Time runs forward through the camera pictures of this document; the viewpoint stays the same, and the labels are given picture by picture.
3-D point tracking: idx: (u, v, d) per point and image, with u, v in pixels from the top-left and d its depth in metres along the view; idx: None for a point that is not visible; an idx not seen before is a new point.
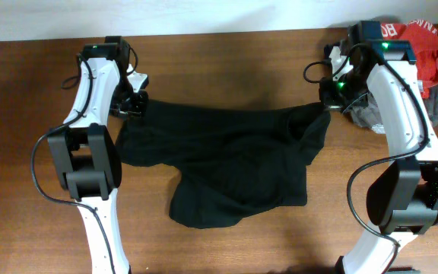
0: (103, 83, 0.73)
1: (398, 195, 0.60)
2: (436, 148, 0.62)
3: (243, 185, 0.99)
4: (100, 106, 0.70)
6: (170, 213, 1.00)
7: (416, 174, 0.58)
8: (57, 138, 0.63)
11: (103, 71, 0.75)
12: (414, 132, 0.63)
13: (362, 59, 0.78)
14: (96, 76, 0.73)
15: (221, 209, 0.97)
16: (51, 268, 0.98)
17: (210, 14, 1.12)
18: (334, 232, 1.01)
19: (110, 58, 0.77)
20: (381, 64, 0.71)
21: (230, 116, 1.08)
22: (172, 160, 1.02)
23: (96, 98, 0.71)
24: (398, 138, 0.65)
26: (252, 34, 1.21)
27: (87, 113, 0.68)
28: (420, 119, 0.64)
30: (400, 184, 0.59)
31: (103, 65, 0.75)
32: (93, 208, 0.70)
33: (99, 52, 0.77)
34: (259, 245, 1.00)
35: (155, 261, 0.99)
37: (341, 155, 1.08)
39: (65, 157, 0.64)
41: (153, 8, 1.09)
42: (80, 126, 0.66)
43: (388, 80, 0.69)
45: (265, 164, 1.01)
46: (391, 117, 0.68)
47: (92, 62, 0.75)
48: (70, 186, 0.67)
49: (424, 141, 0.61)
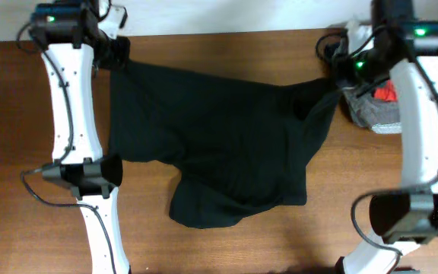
0: (78, 92, 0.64)
1: (406, 223, 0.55)
2: None
3: (243, 184, 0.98)
4: (86, 126, 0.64)
6: (170, 212, 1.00)
7: (427, 208, 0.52)
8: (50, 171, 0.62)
11: (74, 71, 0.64)
12: (435, 157, 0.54)
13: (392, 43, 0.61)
14: (68, 80, 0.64)
15: (220, 209, 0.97)
16: (52, 268, 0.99)
17: None
18: (334, 232, 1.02)
19: (76, 29, 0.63)
20: (411, 62, 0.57)
21: (231, 106, 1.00)
22: (172, 158, 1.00)
23: (80, 115, 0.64)
24: (415, 157, 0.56)
26: (252, 34, 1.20)
27: (74, 143, 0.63)
28: None
30: (408, 215, 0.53)
31: (74, 65, 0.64)
32: (94, 206, 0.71)
33: (57, 27, 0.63)
34: (260, 246, 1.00)
35: (157, 261, 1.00)
37: (342, 155, 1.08)
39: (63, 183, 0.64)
41: None
42: (71, 160, 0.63)
43: (414, 84, 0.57)
45: (265, 162, 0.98)
46: (408, 130, 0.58)
47: (52, 53, 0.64)
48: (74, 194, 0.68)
49: None
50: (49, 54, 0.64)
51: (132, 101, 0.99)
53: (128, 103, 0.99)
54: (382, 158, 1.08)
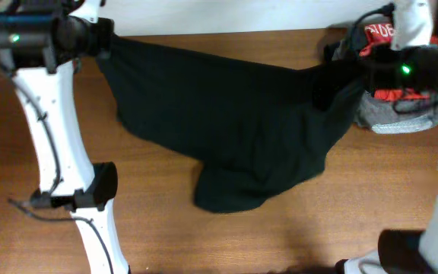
0: (60, 124, 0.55)
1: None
2: None
3: (259, 165, 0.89)
4: (75, 158, 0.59)
6: (196, 199, 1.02)
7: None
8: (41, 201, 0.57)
11: (53, 99, 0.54)
12: None
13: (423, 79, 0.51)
14: (45, 110, 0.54)
15: (238, 192, 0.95)
16: (51, 269, 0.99)
17: (209, 15, 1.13)
18: (334, 232, 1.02)
19: (46, 46, 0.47)
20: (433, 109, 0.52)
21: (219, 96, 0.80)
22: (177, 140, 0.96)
23: (65, 148, 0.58)
24: None
26: (252, 34, 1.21)
27: (62, 174, 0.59)
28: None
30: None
31: (52, 91, 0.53)
32: (89, 219, 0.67)
33: (20, 47, 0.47)
34: (259, 246, 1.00)
35: (156, 261, 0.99)
37: (342, 155, 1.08)
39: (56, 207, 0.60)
41: (153, 7, 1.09)
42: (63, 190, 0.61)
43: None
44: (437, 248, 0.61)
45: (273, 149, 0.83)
46: None
47: (23, 81, 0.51)
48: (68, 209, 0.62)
49: None
50: (20, 79, 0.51)
51: (129, 95, 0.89)
53: (127, 101, 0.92)
54: (382, 158, 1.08)
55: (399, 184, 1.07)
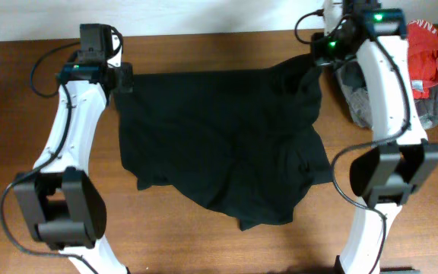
0: (84, 115, 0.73)
1: (378, 173, 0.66)
2: (416, 131, 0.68)
3: (241, 144, 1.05)
4: (79, 141, 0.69)
6: (238, 200, 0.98)
7: (396, 157, 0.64)
8: (25, 183, 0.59)
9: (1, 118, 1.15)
11: (71, 145, 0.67)
12: (398, 116, 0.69)
13: (353, 31, 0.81)
14: (61, 153, 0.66)
15: (235, 156, 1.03)
16: (49, 268, 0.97)
17: (207, 17, 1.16)
18: (334, 232, 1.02)
19: (92, 80, 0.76)
20: (372, 41, 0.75)
21: (198, 136, 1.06)
22: (166, 136, 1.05)
23: (77, 132, 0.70)
24: (383, 121, 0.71)
26: (253, 35, 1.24)
27: (61, 153, 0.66)
28: (404, 101, 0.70)
30: (380, 164, 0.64)
31: (88, 97, 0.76)
32: (80, 255, 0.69)
33: (81, 74, 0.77)
34: (260, 246, 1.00)
35: (155, 262, 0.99)
37: (342, 156, 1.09)
39: (35, 205, 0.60)
41: (153, 8, 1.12)
42: (54, 168, 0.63)
43: (378, 60, 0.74)
44: (419, 141, 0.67)
45: (240, 133, 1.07)
46: (378, 106, 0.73)
47: (73, 88, 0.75)
48: (44, 236, 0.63)
49: (405, 126, 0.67)
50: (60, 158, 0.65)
51: (142, 121, 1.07)
53: (137, 116, 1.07)
54: None
55: None
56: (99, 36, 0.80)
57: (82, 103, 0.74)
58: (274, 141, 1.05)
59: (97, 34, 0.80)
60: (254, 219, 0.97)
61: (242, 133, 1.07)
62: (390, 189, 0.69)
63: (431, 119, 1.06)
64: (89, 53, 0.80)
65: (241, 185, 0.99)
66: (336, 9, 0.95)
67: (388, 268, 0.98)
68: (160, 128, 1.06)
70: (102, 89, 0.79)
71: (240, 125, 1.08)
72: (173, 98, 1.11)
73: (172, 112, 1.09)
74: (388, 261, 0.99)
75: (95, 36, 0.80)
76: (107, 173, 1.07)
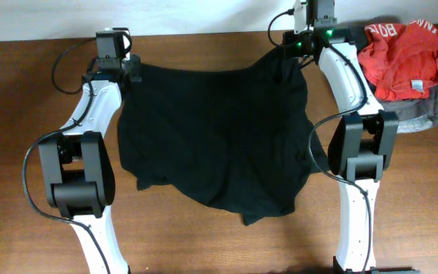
0: (103, 102, 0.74)
1: (347, 146, 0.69)
2: (373, 105, 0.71)
3: (236, 139, 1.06)
4: (98, 118, 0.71)
6: (239, 196, 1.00)
7: (360, 127, 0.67)
8: (48, 141, 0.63)
9: None
11: (90, 119, 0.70)
12: (356, 94, 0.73)
13: (312, 46, 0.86)
14: (82, 122, 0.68)
15: (230, 151, 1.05)
16: (49, 269, 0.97)
17: (206, 17, 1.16)
18: (334, 231, 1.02)
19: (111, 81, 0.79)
20: (326, 46, 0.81)
21: (192, 134, 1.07)
22: (161, 133, 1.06)
23: (97, 115, 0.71)
24: (345, 101, 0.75)
26: (253, 33, 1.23)
27: (82, 122, 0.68)
28: (360, 83, 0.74)
30: (347, 133, 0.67)
31: (110, 88, 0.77)
32: (87, 225, 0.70)
33: (99, 77, 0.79)
34: (260, 246, 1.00)
35: (155, 262, 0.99)
37: None
39: (55, 164, 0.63)
41: (153, 8, 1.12)
42: (74, 134, 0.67)
43: (333, 58, 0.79)
44: (377, 113, 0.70)
45: (234, 129, 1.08)
46: (338, 92, 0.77)
47: (97, 84, 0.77)
48: (58, 198, 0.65)
49: (363, 100, 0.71)
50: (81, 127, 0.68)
51: (136, 121, 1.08)
53: (132, 118, 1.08)
54: None
55: (399, 184, 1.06)
56: (113, 44, 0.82)
57: (103, 93, 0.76)
58: (267, 134, 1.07)
59: (112, 42, 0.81)
60: (255, 214, 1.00)
61: (235, 129, 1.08)
62: (365, 161, 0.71)
63: (431, 119, 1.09)
64: (106, 61, 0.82)
65: (240, 181, 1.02)
66: (303, 10, 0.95)
67: (388, 268, 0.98)
68: (154, 126, 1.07)
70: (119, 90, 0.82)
71: (233, 121, 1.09)
72: (162, 97, 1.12)
73: (163, 111, 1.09)
74: (388, 261, 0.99)
75: (109, 44, 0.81)
76: None
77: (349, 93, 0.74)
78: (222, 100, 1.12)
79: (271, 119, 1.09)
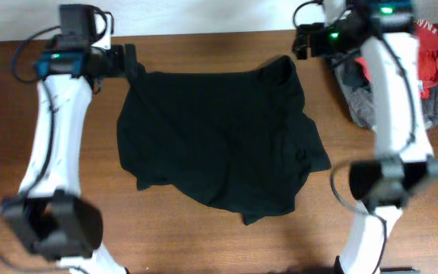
0: (68, 116, 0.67)
1: (381, 188, 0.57)
2: (420, 146, 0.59)
3: (235, 139, 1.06)
4: (66, 151, 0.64)
6: (239, 197, 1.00)
7: (401, 173, 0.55)
8: (14, 209, 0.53)
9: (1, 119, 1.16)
11: (58, 159, 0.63)
12: (404, 129, 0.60)
13: (359, 23, 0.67)
14: (50, 170, 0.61)
15: (230, 151, 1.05)
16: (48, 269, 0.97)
17: (207, 17, 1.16)
18: (334, 232, 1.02)
19: (73, 69, 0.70)
20: (378, 40, 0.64)
21: (192, 134, 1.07)
22: (160, 133, 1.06)
23: (63, 138, 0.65)
24: (386, 131, 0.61)
26: (253, 34, 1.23)
27: (49, 170, 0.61)
28: (412, 114, 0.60)
30: (383, 180, 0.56)
31: (70, 91, 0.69)
32: (77, 266, 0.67)
33: (59, 64, 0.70)
34: (261, 246, 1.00)
35: (154, 262, 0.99)
37: (341, 155, 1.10)
39: (26, 228, 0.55)
41: (153, 8, 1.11)
42: (44, 193, 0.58)
43: (382, 58, 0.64)
44: (423, 157, 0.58)
45: (233, 128, 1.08)
46: (381, 112, 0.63)
47: (52, 82, 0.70)
48: (39, 250, 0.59)
49: (412, 138, 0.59)
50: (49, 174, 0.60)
51: (135, 121, 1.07)
53: (131, 119, 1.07)
54: None
55: None
56: (80, 22, 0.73)
57: (65, 103, 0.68)
58: (267, 134, 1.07)
59: (77, 17, 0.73)
60: (255, 213, 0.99)
61: (234, 128, 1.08)
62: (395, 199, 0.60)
63: (431, 119, 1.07)
64: (71, 39, 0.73)
65: (239, 182, 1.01)
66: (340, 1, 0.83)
67: (388, 269, 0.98)
68: (153, 127, 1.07)
70: (87, 81, 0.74)
71: (232, 121, 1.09)
72: (160, 97, 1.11)
73: (162, 110, 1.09)
74: (388, 261, 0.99)
75: (77, 20, 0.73)
76: (106, 173, 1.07)
77: (393, 124, 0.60)
78: (219, 100, 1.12)
79: (269, 119, 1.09)
